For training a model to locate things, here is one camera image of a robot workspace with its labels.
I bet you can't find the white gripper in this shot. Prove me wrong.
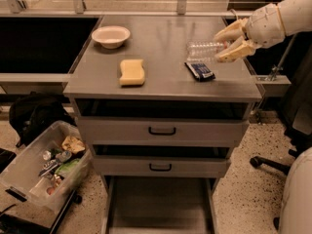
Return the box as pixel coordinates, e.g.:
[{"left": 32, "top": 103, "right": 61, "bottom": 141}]
[{"left": 214, "top": 4, "right": 286, "bottom": 62}]

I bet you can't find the clear plastic water bottle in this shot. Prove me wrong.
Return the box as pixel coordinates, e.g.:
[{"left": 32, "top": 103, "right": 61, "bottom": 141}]
[{"left": 186, "top": 41, "right": 230, "bottom": 61}]

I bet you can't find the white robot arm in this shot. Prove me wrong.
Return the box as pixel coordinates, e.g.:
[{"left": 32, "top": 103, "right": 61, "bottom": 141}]
[{"left": 214, "top": 0, "right": 312, "bottom": 62}]

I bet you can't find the grey drawer cabinet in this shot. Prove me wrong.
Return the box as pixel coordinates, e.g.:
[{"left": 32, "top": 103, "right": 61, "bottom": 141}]
[{"left": 62, "top": 15, "right": 263, "bottom": 234}]

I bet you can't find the top grey drawer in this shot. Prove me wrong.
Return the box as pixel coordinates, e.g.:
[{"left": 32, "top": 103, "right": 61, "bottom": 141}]
[{"left": 75, "top": 98, "right": 249, "bottom": 147}]

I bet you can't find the grey drawer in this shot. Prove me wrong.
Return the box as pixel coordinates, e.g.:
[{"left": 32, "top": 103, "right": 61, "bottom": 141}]
[
  {"left": 93, "top": 145, "right": 230, "bottom": 178},
  {"left": 101, "top": 176, "right": 218, "bottom": 234},
  {"left": 75, "top": 98, "right": 249, "bottom": 147}
]

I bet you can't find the middle grey drawer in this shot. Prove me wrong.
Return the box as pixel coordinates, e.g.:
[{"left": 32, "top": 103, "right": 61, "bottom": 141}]
[{"left": 93, "top": 145, "right": 230, "bottom": 178}]

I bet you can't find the bottom grey drawer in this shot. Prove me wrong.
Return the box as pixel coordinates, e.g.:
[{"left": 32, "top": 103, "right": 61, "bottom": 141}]
[{"left": 101, "top": 176, "right": 218, "bottom": 234}]

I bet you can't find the metal diagonal rod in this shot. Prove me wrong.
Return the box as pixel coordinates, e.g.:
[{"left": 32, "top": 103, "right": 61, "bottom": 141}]
[{"left": 266, "top": 34, "right": 296, "bottom": 81}]

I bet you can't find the dark blue snack packet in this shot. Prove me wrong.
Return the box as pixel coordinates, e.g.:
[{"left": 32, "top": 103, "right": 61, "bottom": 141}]
[{"left": 185, "top": 62, "right": 215, "bottom": 82}]

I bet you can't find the black office chair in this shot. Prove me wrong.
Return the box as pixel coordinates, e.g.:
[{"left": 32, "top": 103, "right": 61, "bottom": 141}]
[{"left": 249, "top": 49, "right": 312, "bottom": 177}]

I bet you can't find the yellow sponge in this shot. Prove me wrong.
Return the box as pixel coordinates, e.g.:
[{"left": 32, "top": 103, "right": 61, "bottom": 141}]
[{"left": 119, "top": 59, "right": 145, "bottom": 86}]

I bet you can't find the white bowl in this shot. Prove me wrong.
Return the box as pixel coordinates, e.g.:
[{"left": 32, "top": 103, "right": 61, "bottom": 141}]
[{"left": 92, "top": 26, "right": 131, "bottom": 50}]

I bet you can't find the crumpled yellow wrapper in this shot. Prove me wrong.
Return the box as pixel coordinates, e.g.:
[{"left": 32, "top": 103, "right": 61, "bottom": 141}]
[{"left": 61, "top": 136, "right": 86, "bottom": 154}]

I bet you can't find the green packet in bin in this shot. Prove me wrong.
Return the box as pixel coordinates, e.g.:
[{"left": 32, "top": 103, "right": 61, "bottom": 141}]
[{"left": 55, "top": 159, "right": 80, "bottom": 177}]

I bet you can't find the clear plastic storage bin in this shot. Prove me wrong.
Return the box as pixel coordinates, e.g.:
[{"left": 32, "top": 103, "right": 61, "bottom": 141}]
[{"left": 0, "top": 121, "right": 91, "bottom": 213}]

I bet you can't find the black backpack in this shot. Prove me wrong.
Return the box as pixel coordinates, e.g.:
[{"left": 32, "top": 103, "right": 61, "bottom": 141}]
[{"left": 9, "top": 93, "right": 75, "bottom": 147}]

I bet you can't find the white cable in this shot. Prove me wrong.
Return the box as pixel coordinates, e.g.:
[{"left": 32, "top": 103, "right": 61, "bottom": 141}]
[{"left": 228, "top": 8, "right": 242, "bottom": 21}]

